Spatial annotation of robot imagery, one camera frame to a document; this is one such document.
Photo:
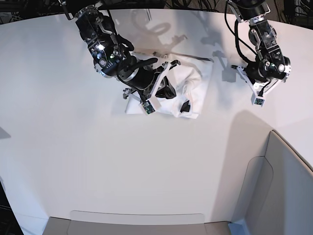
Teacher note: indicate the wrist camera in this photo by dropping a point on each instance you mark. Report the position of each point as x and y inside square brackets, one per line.
[257, 100]
[150, 106]

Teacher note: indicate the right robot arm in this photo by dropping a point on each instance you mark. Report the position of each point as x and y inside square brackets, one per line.
[111, 52]

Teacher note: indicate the white t-shirt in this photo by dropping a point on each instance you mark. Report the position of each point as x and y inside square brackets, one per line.
[190, 80]

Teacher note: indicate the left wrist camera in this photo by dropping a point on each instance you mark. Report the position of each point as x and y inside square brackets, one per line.
[257, 100]

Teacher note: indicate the beige chair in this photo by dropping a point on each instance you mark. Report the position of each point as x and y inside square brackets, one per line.
[274, 197]

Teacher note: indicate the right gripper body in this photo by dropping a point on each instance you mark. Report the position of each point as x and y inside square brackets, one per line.
[142, 78]

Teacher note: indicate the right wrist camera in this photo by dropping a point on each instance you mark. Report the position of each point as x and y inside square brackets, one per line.
[150, 106]

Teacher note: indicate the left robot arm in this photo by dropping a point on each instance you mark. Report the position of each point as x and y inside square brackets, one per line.
[270, 66]

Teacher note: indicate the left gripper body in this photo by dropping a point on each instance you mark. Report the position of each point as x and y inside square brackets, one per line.
[259, 90]

